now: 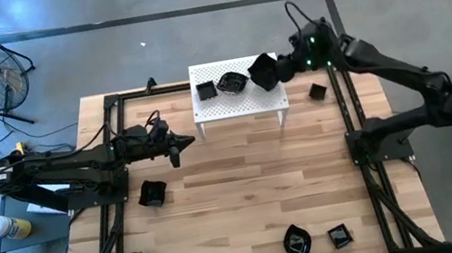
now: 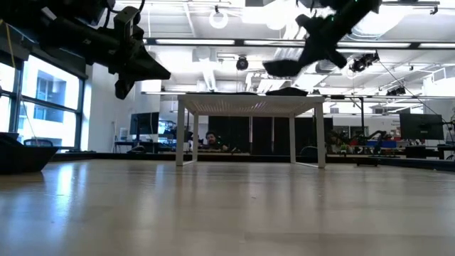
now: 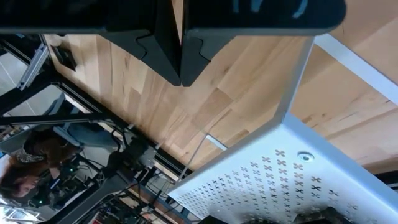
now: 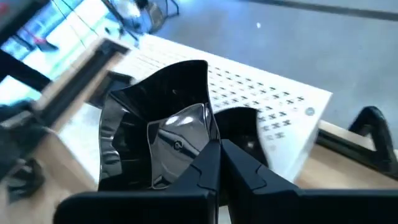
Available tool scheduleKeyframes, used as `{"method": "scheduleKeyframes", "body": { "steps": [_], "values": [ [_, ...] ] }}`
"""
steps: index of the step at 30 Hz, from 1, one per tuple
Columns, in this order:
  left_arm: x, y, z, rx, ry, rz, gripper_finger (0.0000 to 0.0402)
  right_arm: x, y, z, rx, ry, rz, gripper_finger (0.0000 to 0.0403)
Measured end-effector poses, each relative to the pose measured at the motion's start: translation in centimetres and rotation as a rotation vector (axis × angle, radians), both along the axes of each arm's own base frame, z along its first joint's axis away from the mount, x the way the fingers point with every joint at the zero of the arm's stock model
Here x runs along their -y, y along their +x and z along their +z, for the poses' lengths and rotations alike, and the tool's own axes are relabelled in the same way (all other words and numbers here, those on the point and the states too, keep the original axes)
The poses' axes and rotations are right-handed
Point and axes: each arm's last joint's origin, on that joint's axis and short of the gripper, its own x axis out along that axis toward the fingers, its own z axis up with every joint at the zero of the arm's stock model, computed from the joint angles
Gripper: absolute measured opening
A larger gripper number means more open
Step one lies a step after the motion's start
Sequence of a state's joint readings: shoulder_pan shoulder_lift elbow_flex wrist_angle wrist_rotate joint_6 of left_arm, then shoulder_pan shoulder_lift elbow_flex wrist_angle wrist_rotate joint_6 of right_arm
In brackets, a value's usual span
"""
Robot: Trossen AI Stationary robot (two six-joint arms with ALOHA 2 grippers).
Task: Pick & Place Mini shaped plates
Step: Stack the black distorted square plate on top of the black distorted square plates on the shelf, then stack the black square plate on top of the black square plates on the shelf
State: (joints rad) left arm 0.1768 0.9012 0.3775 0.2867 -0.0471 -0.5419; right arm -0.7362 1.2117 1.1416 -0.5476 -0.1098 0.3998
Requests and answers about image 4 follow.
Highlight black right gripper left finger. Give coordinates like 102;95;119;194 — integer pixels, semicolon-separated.
53;139;221;224

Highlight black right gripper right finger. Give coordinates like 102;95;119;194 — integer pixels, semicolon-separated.
220;139;398;224

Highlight black flared square mini plate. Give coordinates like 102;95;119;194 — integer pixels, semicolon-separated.
213;106;270;167

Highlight black wavy square mini plate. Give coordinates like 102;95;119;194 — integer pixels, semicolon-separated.
98;59;222;191

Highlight white perforated metal shelf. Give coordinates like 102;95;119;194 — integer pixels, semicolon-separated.
57;32;333;187

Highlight black aluminium rail frame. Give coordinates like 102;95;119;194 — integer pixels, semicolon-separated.
32;37;133;133

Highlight black aluminium cross rail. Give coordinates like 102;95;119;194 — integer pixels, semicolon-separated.
315;129;398;181

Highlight black curved table bracket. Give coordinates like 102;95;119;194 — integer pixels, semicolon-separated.
348;105;398;175

